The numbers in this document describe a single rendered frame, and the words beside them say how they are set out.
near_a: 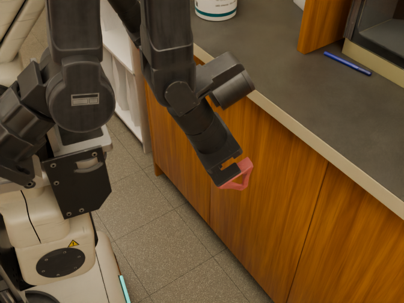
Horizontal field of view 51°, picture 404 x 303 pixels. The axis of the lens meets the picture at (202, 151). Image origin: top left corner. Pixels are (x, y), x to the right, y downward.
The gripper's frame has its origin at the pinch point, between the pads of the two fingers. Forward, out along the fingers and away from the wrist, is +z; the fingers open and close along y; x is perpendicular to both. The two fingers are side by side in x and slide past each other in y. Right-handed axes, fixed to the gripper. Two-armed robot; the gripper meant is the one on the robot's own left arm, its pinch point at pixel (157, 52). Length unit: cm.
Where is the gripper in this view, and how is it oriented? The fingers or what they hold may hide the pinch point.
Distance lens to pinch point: 108.0
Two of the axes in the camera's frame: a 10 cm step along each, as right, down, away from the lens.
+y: -3.8, -6.5, 6.6
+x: -8.4, 5.4, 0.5
